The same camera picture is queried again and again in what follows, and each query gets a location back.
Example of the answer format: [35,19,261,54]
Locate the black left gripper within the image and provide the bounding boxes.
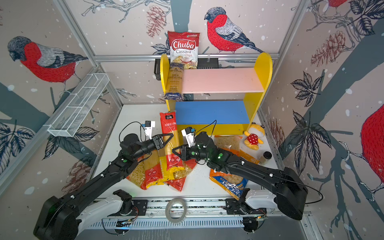
[132,133,173,161]

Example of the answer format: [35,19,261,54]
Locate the red spaghetti pack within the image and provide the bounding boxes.
[141,150,164,190]
[160,112,185,174]

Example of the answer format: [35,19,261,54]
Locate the blue gold spaghetti pack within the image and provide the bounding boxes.
[165,62,184,101]

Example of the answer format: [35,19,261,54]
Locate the yellow spaghetti pack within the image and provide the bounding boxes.
[158,149,178,184]

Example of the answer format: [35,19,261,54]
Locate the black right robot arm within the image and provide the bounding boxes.
[172,132,308,221]

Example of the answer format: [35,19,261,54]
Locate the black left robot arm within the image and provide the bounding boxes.
[33,134,174,240]

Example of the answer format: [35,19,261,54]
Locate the yellow shelf pink blue boards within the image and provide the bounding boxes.
[166,53,273,135]

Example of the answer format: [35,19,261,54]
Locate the orange Pastatime pasta bag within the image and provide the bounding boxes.
[206,140,259,180]

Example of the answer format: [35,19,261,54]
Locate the blue macaroni pasta bag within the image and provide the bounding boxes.
[210,170,248,200]

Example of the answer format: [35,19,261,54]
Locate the red fusilli bag right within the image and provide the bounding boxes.
[166,160,197,192]

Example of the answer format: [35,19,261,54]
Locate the red fusilli bag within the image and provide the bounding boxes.
[166,160,197,192]
[126,157,147,190]

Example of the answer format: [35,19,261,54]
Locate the red fusilli bag left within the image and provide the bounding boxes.
[126,157,147,190]

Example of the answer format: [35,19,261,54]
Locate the clear tape roll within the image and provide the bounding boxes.
[165,198,187,224]

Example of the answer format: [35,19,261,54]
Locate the yellow red plush toy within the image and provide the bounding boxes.
[244,123,265,151]

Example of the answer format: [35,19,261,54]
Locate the small spice jar black lid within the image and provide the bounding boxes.
[259,151,273,165]

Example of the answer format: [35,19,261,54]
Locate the red Chuba cassava chips bag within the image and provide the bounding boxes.
[168,31,200,69]

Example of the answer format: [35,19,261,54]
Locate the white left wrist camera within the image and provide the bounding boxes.
[142,121,156,139]

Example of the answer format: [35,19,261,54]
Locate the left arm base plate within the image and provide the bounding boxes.
[118,200,148,217]

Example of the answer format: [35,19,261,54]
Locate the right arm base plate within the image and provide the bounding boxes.
[223,198,267,215]

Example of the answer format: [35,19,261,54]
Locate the white wire mesh basket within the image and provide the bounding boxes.
[48,73,110,137]

